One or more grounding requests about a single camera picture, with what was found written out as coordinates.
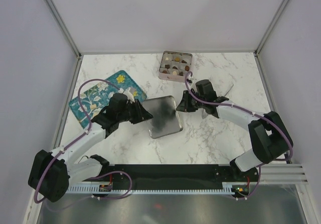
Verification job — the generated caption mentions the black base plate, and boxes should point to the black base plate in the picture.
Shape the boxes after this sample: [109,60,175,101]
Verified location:
[99,164,258,190]

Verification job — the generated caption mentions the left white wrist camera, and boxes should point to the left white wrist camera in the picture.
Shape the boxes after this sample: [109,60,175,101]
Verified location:
[118,87,135,102]

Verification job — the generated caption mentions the teal floral tray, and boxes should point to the teal floral tray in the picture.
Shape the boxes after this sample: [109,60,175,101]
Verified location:
[69,70,147,129]

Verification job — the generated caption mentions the square tin lid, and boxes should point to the square tin lid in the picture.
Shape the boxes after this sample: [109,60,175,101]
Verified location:
[142,95,183,139]

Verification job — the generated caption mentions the slotted cable duct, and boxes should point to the slotted cable duct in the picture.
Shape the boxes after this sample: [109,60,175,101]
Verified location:
[67,182,249,195]

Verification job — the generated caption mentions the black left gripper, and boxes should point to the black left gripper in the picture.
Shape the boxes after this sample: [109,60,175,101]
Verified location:
[117,99,153,125]

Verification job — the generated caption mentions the metal tongs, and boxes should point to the metal tongs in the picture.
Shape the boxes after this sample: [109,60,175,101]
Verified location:
[202,82,234,119]

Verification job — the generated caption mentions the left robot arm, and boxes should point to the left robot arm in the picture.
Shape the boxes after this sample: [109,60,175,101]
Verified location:
[28,93,153,202]

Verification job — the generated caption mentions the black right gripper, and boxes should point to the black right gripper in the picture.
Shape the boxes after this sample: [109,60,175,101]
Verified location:
[176,90,206,113]

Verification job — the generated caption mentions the pink chocolate tin box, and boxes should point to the pink chocolate tin box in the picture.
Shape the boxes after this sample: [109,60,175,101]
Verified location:
[158,51,193,82]

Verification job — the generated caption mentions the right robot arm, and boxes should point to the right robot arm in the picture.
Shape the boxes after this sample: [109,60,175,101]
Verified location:
[176,79,293,181]

